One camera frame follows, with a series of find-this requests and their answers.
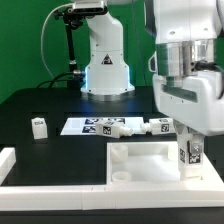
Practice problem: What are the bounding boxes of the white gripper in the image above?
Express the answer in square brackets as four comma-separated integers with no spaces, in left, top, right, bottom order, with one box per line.
[149,54,224,155]

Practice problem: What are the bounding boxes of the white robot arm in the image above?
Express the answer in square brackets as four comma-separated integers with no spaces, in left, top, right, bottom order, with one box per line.
[72,0,224,155]

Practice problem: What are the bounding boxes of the white marker base sheet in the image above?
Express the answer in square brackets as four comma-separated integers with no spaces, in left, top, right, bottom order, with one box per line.
[61,117,144,137]

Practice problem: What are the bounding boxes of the white U-shaped fence frame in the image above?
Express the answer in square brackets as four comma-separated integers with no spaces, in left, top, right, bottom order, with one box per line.
[0,147,224,211]

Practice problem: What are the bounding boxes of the black cables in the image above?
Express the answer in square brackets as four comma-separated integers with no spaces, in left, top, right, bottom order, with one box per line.
[35,71,85,89]

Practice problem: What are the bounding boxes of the black camera stand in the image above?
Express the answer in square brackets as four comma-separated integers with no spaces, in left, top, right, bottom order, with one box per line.
[53,7,84,71]

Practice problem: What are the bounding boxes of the white cable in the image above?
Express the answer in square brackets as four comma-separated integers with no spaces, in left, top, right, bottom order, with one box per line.
[40,3,75,81]

